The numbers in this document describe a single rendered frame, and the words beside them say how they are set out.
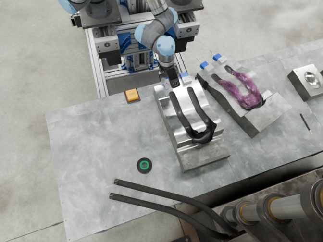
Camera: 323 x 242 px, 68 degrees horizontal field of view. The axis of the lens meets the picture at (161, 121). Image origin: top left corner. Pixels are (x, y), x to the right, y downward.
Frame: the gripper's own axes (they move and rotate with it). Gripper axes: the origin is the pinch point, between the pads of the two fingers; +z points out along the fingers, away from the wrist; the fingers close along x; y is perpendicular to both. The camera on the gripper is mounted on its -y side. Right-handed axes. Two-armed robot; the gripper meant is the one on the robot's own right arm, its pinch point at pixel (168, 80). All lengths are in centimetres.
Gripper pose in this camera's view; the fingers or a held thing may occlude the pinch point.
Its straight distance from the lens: 134.1
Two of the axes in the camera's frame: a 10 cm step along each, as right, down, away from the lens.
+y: -3.2, -9.2, 2.3
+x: -9.4, 3.2, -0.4
